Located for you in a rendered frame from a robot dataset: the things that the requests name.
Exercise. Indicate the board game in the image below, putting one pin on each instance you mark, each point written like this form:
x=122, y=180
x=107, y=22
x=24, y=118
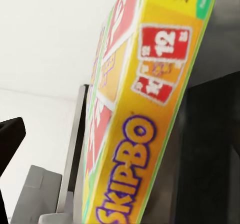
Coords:
x=145, y=54

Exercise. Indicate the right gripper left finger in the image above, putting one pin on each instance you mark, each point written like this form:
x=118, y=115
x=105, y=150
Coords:
x=12, y=133

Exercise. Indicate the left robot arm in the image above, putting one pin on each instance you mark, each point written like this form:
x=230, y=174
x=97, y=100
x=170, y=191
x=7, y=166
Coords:
x=3, y=217

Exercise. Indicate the toy box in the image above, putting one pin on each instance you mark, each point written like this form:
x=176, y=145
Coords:
x=39, y=195

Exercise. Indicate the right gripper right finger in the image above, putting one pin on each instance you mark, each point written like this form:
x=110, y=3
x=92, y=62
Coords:
x=232, y=133

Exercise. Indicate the desk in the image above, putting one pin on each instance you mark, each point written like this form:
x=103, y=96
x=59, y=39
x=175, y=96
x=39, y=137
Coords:
x=198, y=180

